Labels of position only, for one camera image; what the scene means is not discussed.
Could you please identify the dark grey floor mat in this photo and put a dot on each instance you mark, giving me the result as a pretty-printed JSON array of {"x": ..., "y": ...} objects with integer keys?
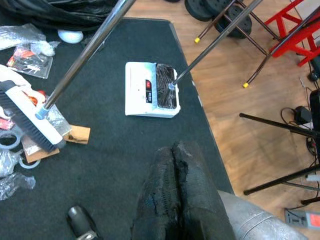
[{"x": 105, "y": 175}]

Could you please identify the white broom with metal pole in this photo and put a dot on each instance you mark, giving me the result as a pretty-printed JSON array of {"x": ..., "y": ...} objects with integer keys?
[{"x": 85, "y": 55}]

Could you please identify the red table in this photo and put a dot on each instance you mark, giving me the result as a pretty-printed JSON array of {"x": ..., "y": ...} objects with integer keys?
[{"x": 282, "y": 13}]

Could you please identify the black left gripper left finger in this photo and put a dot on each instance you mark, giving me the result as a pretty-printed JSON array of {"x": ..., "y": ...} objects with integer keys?
[{"x": 157, "y": 200}]

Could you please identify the black weight plate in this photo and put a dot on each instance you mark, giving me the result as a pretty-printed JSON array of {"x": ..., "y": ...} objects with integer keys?
[
  {"x": 223, "y": 28},
  {"x": 220, "y": 6},
  {"x": 197, "y": 10}
]

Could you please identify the red and black packet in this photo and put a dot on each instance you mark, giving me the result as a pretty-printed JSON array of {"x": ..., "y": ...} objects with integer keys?
[{"x": 30, "y": 62}]

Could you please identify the small clear plastic bag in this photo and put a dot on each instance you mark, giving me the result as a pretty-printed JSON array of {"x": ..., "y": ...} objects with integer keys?
[{"x": 20, "y": 35}]

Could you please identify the black power adapter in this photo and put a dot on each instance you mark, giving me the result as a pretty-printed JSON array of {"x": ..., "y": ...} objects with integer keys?
[{"x": 303, "y": 115}]

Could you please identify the silver robot right leg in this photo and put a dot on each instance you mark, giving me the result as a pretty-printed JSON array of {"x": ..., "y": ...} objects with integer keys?
[{"x": 250, "y": 220}]

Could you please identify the white ball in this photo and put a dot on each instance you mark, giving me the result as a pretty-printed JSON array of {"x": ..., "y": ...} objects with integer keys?
[{"x": 71, "y": 37}]

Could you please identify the black box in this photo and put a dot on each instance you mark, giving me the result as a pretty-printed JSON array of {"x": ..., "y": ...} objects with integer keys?
[{"x": 315, "y": 107}]

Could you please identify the grey tape roll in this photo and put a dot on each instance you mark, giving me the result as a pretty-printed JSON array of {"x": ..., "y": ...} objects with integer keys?
[
  {"x": 23, "y": 165},
  {"x": 18, "y": 140}
]

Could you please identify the white bag with orange print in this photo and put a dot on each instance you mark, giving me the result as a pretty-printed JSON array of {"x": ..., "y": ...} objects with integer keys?
[{"x": 15, "y": 75}]

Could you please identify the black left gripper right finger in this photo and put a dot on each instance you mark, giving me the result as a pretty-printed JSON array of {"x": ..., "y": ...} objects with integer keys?
[{"x": 200, "y": 200}]

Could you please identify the black trash bag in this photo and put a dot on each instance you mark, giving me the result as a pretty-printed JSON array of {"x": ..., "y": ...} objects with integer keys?
[{"x": 50, "y": 12}]

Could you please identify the grey device with orange label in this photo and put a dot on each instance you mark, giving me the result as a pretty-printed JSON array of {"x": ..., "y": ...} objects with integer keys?
[{"x": 295, "y": 217}]

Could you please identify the crumpled clear plastic film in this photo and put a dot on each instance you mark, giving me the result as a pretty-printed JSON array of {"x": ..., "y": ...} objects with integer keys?
[{"x": 15, "y": 186}]

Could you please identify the black tripod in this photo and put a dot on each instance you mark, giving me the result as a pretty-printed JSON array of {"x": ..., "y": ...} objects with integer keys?
[{"x": 275, "y": 123}]

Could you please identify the brown metal frame yellow caps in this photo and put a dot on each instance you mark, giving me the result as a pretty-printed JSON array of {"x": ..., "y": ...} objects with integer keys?
[{"x": 197, "y": 40}]

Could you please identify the clear foil packet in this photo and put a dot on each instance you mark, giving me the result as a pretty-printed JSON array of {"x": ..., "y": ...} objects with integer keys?
[{"x": 60, "y": 122}]

